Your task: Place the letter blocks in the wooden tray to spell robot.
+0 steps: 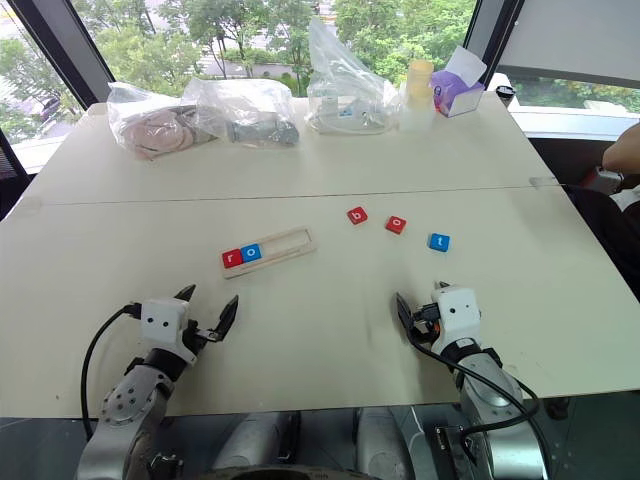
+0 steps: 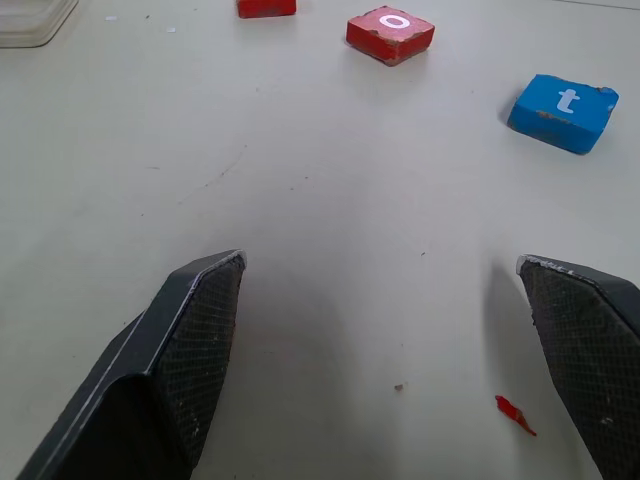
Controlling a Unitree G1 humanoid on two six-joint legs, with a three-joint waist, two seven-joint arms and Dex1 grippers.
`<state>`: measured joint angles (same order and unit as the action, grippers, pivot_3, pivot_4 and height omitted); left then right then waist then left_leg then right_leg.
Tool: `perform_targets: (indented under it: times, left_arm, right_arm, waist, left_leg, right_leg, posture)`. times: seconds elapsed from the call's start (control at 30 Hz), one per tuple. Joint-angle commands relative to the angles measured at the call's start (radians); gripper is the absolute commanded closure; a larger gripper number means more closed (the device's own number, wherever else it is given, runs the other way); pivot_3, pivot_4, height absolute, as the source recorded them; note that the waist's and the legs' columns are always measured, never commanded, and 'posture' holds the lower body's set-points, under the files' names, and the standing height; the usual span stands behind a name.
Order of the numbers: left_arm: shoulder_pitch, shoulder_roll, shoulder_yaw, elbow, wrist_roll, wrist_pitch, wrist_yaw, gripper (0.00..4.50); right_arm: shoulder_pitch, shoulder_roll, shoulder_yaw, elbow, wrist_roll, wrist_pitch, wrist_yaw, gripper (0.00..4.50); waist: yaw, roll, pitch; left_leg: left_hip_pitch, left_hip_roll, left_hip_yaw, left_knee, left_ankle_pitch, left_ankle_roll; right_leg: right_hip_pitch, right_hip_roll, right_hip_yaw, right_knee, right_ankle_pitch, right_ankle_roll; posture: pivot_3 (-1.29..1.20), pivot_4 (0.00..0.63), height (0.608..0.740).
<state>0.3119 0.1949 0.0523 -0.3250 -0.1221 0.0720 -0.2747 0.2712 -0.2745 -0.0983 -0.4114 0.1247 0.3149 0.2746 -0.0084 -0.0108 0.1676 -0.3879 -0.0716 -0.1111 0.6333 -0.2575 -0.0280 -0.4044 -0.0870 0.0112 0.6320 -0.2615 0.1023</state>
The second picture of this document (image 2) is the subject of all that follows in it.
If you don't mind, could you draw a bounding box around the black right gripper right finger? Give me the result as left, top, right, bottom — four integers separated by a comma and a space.
516, 253, 640, 480

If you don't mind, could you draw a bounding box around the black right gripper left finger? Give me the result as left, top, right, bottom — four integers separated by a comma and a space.
14, 249, 248, 480

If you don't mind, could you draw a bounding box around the blue tile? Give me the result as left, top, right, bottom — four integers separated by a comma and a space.
507, 73, 621, 156

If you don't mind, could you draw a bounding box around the red letter tile b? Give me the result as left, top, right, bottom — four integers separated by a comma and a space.
236, 0, 298, 20

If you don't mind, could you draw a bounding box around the red letter tile o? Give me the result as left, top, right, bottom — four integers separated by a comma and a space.
345, 5, 436, 68

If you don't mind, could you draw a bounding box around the clear acrylic letter tray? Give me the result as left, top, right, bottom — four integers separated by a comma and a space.
0, 0, 80, 50

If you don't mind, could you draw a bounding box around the small red paint chip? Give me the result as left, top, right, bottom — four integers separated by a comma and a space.
494, 394, 538, 438

